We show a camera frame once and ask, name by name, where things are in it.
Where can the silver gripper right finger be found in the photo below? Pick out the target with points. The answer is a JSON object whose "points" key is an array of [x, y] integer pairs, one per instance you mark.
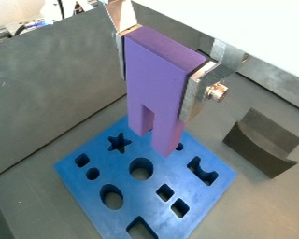
{"points": [[206, 83]]}

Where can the blue shape-sorting board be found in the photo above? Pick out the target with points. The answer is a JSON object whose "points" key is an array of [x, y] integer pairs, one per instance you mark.
{"points": [[134, 191]]}

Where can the dark grey curved block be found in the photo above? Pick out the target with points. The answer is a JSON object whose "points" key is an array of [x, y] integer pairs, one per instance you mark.
{"points": [[263, 143]]}

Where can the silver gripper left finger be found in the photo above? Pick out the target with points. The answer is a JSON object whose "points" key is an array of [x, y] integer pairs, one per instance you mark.
{"points": [[123, 17]]}

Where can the grey foam back panel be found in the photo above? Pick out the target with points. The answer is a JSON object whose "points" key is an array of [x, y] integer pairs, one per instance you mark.
{"points": [[59, 76]]}

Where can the purple double-square peg block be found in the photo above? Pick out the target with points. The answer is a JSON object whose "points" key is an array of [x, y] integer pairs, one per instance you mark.
{"points": [[158, 67]]}

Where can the white robot equipment background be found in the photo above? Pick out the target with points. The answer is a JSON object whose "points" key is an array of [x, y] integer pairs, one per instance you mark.
{"points": [[29, 14]]}

